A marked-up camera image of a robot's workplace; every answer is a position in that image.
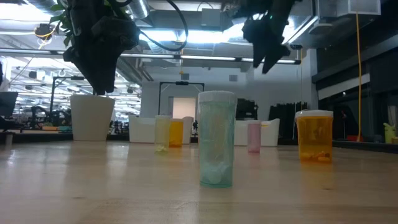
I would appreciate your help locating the white plastic bin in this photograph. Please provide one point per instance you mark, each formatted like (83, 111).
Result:
(270, 133)
(143, 130)

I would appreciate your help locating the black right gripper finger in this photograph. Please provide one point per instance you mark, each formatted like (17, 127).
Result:
(273, 56)
(258, 58)

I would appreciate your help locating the black monitor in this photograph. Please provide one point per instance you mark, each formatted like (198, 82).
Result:
(7, 104)

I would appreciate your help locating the small black tripod camera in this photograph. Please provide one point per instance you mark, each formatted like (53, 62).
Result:
(195, 126)

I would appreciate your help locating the teal pill bottle white cap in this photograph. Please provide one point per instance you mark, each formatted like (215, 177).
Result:
(217, 140)

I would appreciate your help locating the green leafy plant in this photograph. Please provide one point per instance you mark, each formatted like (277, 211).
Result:
(63, 21)

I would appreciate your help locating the silver ceiling duct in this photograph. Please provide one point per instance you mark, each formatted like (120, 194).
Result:
(140, 7)

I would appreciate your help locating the round black ceiling lamp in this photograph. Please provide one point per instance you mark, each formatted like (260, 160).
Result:
(45, 31)

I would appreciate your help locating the yellow-green pill bottle white cap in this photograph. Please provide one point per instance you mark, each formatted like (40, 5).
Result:
(162, 133)

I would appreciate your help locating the red box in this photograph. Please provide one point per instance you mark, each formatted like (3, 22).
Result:
(353, 138)

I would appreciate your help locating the white planter pot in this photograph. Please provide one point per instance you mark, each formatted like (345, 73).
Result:
(91, 118)

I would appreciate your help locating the black metal station frame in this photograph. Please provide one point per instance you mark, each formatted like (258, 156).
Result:
(62, 77)

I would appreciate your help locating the black doorway frame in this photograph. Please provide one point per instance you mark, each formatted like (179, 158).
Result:
(182, 83)

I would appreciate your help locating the white ceiling unit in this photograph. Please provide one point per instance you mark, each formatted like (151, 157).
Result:
(370, 7)

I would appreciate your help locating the black equipment rack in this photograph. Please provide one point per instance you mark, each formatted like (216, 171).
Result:
(247, 109)

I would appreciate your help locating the grey wall vent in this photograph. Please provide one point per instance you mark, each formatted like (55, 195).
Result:
(233, 78)

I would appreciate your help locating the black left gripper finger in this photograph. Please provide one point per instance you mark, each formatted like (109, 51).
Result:
(87, 68)
(109, 71)

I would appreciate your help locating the black curtain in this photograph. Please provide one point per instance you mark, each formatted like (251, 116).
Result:
(286, 121)

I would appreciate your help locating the grey ceiling box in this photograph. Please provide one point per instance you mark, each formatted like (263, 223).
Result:
(211, 17)

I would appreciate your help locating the orange pill bottle white cap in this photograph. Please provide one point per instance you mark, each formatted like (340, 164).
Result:
(314, 137)
(178, 133)

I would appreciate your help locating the pink pill bottle white cap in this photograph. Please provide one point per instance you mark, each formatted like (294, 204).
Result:
(254, 137)

